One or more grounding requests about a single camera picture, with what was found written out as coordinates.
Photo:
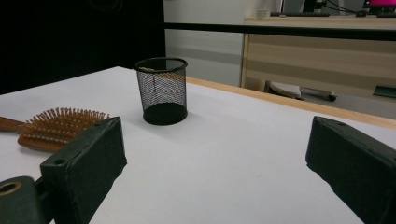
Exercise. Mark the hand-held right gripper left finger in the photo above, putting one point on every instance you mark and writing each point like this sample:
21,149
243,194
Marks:
84,168

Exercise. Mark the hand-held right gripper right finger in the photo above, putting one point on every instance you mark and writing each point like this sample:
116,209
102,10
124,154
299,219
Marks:
358,161

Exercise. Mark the wooden hairbrush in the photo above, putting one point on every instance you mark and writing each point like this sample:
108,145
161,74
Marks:
46,130

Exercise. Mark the black mesh pen holder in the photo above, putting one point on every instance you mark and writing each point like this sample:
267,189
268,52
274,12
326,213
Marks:
165,115

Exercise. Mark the dark grey box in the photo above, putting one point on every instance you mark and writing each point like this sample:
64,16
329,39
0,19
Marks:
385,91

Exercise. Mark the grey chair base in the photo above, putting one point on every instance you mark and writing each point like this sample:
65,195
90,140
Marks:
286,89

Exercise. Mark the light wooden desk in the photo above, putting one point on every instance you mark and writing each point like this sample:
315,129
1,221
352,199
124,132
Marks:
311,62

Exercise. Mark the black curtain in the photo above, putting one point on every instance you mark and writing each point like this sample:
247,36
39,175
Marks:
62,37

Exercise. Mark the black keyboard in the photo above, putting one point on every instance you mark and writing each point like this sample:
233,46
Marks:
299,14

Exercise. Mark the monitor with pink screen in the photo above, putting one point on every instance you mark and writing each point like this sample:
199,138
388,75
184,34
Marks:
381,3

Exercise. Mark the white cup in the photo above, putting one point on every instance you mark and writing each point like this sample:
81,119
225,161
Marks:
262,13

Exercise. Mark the black metal frame bar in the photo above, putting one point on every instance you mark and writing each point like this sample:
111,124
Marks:
280,30

